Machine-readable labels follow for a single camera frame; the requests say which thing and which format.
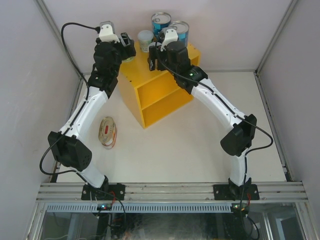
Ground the green label can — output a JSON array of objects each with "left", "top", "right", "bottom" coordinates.
[{"left": 137, "top": 30, "right": 154, "bottom": 53}]

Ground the orange can with white lid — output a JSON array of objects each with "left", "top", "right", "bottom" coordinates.
[{"left": 122, "top": 56, "right": 135, "bottom": 63}]

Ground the blue soup can with noodles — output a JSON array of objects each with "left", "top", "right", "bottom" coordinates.
[{"left": 169, "top": 20, "right": 189, "bottom": 47}]

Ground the oval fish tin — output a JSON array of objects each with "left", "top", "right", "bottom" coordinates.
[{"left": 98, "top": 116, "right": 117, "bottom": 149}]

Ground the orange label can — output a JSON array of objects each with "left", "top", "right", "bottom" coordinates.
[{"left": 148, "top": 42, "right": 156, "bottom": 48}]

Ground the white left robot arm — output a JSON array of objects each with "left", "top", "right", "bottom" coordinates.
[{"left": 48, "top": 32, "right": 136, "bottom": 200}]

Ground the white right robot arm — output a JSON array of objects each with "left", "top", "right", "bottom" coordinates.
[{"left": 148, "top": 41, "right": 257, "bottom": 200}]

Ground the yellow wooden shelf cabinet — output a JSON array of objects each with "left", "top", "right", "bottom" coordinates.
[{"left": 117, "top": 42, "right": 194, "bottom": 129}]

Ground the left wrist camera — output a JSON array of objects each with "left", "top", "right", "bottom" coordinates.
[{"left": 96, "top": 21, "right": 120, "bottom": 44}]

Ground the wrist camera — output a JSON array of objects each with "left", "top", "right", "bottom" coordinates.
[
  {"left": 160, "top": 27, "right": 178, "bottom": 52},
  {"left": 96, "top": 21, "right": 120, "bottom": 44}
]

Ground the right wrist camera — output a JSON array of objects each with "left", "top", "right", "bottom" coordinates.
[{"left": 160, "top": 27, "right": 178, "bottom": 52}]

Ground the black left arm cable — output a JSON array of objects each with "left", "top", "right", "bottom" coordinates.
[{"left": 39, "top": 22, "right": 101, "bottom": 176}]

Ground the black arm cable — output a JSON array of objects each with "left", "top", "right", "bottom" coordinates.
[
  {"left": 39, "top": 22, "right": 101, "bottom": 176},
  {"left": 154, "top": 32, "right": 274, "bottom": 240}
]

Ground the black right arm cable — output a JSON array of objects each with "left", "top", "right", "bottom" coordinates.
[{"left": 154, "top": 32, "right": 274, "bottom": 240}]

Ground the left aluminium frame post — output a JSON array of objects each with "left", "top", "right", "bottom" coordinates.
[{"left": 33, "top": 0, "right": 81, "bottom": 79}]

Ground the aluminium frame post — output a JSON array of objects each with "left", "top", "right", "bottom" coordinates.
[
  {"left": 33, "top": 0, "right": 81, "bottom": 79},
  {"left": 255, "top": 0, "right": 300, "bottom": 75}
]

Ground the right aluminium frame post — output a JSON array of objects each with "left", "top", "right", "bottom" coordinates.
[{"left": 255, "top": 0, "right": 300, "bottom": 75}]

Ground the aluminium mounting rail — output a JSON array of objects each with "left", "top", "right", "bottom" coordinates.
[{"left": 36, "top": 182, "right": 308, "bottom": 203}]

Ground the black left base bracket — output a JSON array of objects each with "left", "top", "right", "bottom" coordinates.
[{"left": 81, "top": 183, "right": 126, "bottom": 201}]

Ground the black base bracket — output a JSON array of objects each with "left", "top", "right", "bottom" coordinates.
[
  {"left": 213, "top": 184, "right": 260, "bottom": 201},
  {"left": 81, "top": 183, "right": 126, "bottom": 201}
]

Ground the black right base bracket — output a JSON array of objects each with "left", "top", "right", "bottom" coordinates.
[{"left": 213, "top": 184, "right": 260, "bottom": 201}]

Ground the grey slotted cable duct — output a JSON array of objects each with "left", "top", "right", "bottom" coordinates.
[{"left": 46, "top": 202, "right": 232, "bottom": 214}]

